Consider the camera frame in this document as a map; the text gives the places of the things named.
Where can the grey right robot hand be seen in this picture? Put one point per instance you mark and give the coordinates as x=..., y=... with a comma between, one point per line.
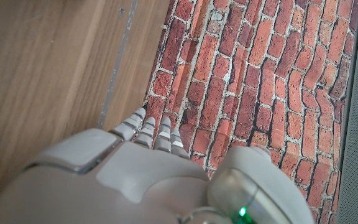
x=129, y=180

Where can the grey tape outline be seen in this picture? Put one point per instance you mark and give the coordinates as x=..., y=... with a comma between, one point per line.
x=117, y=62

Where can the red brick print backdrop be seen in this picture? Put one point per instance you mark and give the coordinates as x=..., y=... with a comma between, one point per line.
x=259, y=62

